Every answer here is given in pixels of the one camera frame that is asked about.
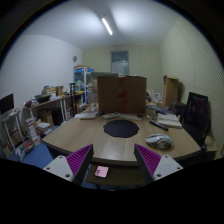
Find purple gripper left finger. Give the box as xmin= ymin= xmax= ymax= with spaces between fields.
xmin=44 ymin=144 xmax=94 ymax=186

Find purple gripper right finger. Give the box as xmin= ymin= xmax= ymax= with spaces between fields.
xmin=134 ymin=144 xmax=182 ymax=184

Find grey computer mouse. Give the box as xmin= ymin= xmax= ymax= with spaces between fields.
xmin=146 ymin=134 xmax=173 ymax=149

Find black round mouse pad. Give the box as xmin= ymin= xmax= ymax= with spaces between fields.
xmin=104 ymin=120 xmax=139 ymax=138

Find pink sticky note pad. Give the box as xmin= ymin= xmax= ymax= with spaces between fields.
xmin=95 ymin=166 xmax=109 ymax=178

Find black remote control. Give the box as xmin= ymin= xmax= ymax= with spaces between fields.
xmin=149 ymin=120 xmax=169 ymax=131

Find white papers on table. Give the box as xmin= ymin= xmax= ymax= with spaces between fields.
xmin=75 ymin=112 xmax=97 ymax=120

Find black office chair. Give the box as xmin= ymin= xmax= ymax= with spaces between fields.
xmin=180 ymin=92 xmax=211 ymax=146

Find tall cardboard box right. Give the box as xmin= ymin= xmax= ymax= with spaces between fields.
xmin=163 ymin=75 xmax=179 ymax=106

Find white metal rack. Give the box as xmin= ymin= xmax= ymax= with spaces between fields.
xmin=0 ymin=108 xmax=25 ymax=151

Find large brown cardboard box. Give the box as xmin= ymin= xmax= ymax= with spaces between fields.
xmin=97 ymin=76 xmax=146 ymax=113

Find black computer monitor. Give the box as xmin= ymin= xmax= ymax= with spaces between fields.
xmin=0 ymin=94 xmax=14 ymax=115

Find blue white shelf cabinet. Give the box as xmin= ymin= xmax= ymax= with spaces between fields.
xmin=74 ymin=65 xmax=93 ymax=104

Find grey window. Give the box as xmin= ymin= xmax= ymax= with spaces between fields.
xmin=111 ymin=51 xmax=129 ymax=75

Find ceiling fluorescent light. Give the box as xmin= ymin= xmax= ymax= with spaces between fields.
xmin=101 ymin=18 xmax=113 ymax=36

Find round wall clock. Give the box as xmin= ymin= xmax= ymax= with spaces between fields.
xmin=73 ymin=56 xmax=78 ymax=63

